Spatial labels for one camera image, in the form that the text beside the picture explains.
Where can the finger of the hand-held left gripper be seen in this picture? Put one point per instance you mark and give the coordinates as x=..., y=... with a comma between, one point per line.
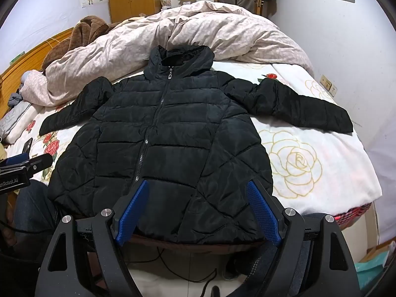
x=41, y=161

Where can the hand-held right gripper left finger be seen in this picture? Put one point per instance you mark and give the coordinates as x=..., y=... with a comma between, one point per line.
x=133, y=213

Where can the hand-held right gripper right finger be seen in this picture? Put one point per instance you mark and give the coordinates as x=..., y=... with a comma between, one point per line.
x=263, y=215

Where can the black puffer jacket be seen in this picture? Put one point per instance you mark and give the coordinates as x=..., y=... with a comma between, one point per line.
x=173, y=148

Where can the black phone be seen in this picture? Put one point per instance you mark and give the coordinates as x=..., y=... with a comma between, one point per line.
x=27, y=145

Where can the person's jeans leg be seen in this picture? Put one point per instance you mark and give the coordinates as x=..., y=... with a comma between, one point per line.
x=29, y=207

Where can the grey pillow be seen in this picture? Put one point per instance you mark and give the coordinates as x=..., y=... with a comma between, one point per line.
x=14, y=119

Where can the white rose-print bed blanket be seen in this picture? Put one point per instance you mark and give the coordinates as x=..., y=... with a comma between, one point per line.
x=309, y=157

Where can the red plaid sheet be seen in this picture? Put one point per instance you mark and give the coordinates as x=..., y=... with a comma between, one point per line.
x=355, y=212

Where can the wooden headboard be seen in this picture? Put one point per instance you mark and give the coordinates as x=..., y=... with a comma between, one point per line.
x=27, y=58

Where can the cardboard box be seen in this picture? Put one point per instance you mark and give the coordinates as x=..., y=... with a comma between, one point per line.
x=376, y=252

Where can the brown plush robe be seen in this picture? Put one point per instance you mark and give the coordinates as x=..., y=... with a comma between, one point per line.
x=82, y=35

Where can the pink leaf-print duvet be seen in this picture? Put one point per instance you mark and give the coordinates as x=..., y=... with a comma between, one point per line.
x=198, y=34

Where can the white plastic bag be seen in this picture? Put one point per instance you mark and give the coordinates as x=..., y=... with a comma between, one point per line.
x=166, y=1

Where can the wall socket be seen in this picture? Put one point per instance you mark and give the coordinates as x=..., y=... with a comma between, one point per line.
x=328, y=85

